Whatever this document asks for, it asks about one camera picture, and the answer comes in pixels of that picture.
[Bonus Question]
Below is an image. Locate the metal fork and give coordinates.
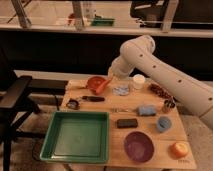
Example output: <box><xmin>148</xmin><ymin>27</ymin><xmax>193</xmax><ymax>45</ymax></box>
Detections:
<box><xmin>111</xmin><ymin>108</ymin><xmax>132</xmax><ymax>113</ymax></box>

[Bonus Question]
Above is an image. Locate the black rectangular block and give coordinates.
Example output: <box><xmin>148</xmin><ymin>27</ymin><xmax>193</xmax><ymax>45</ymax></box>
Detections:
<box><xmin>116</xmin><ymin>119</ymin><xmax>138</xmax><ymax>128</ymax></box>

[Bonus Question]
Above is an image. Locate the red bowl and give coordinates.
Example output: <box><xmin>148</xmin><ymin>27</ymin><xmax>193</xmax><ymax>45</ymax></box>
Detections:
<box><xmin>86</xmin><ymin>76</ymin><xmax>105</xmax><ymax>95</ymax></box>

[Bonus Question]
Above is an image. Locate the blue cloth piece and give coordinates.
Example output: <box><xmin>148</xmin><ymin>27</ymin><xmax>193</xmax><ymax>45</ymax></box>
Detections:
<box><xmin>137</xmin><ymin>105</ymin><xmax>156</xmax><ymax>116</ymax></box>

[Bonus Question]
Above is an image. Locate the white cup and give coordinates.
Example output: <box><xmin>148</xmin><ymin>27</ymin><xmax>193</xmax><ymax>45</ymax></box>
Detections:
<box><xmin>132</xmin><ymin>74</ymin><xmax>145</xmax><ymax>90</ymax></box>

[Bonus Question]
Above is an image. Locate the green plastic tray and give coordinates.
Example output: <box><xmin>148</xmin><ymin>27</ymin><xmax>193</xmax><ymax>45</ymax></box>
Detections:
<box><xmin>40</xmin><ymin>111</ymin><xmax>109</xmax><ymax>164</ymax></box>

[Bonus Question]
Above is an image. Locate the black handled tool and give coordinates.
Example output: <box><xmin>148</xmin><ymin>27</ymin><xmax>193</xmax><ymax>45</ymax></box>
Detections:
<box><xmin>80</xmin><ymin>96</ymin><xmax>105</xmax><ymax>102</ymax></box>

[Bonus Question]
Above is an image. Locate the blue cup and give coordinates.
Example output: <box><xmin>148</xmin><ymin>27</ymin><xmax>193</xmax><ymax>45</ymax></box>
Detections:
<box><xmin>156</xmin><ymin>116</ymin><xmax>172</xmax><ymax>133</ymax></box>

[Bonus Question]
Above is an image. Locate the brown pinecone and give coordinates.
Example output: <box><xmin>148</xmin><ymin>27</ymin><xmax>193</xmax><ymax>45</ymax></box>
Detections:
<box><xmin>149</xmin><ymin>84</ymin><xmax>172</xmax><ymax>99</ymax></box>

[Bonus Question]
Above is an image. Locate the clear blue plastic lid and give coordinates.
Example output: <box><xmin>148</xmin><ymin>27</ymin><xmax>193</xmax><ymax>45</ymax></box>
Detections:
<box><xmin>113</xmin><ymin>85</ymin><xmax>130</xmax><ymax>96</ymax></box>

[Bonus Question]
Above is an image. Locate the small dark round dish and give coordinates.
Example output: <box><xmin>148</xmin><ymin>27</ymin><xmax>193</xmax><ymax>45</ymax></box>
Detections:
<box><xmin>66</xmin><ymin>99</ymin><xmax>80</xmax><ymax>110</ymax></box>

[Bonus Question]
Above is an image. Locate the green box on shelf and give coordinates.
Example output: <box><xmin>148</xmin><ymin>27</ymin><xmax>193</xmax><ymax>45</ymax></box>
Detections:
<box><xmin>91</xmin><ymin>18</ymin><xmax>114</xmax><ymax>26</ymax></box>

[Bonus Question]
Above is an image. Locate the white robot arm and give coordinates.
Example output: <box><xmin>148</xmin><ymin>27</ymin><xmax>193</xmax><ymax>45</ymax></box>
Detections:
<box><xmin>109</xmin><ymin>35</ymin><xmax>213</xmax><ymax>130</ymax></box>

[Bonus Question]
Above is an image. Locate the orange apple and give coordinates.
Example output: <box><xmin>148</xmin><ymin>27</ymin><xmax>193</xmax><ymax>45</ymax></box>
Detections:
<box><xmin>170</xmin><ymin>142</ymin><xmax>189</xmax><ymax>158</ymax></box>

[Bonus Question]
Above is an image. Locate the purple bowl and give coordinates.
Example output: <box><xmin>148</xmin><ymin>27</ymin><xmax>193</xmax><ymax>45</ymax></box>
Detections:
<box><xmin>124</xmin><ymin>131</ymin><xmax>154</xmax><ymax>163</ymax></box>

